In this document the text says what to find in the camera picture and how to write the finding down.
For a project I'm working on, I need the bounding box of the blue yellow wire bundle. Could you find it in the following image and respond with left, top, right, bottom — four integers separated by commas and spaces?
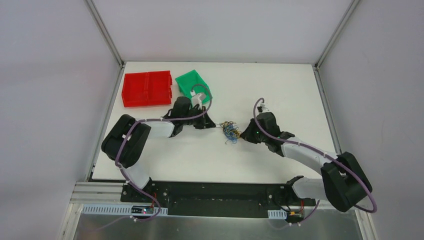
216, 120, 243, 146

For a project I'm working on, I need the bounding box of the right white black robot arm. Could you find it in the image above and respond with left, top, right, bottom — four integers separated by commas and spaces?
240, 112, 373, 212

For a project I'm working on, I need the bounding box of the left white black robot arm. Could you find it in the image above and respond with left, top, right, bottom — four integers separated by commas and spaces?
101, 96, 217, 203

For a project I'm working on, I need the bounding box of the green plastic bin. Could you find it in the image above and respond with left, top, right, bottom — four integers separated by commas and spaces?
175, 70, 212, 104

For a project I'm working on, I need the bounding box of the red plastic bin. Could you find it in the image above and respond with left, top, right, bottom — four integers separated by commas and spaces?
121, 70, 173, 108

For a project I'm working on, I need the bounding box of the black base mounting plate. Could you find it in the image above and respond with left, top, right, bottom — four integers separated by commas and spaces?
120, 180, 316, 219

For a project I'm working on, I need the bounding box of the right circuit board connector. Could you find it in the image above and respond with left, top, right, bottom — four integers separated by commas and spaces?
286, 212, 304, 224

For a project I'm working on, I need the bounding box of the left circuit board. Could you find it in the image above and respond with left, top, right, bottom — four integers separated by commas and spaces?
131, 205, 155, 216

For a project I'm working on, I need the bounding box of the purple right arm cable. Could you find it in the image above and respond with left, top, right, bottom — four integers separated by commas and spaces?
253, 97, 379, 215

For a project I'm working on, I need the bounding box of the aluminium frame rail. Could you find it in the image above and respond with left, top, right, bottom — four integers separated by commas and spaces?
70, 182, 124, 204

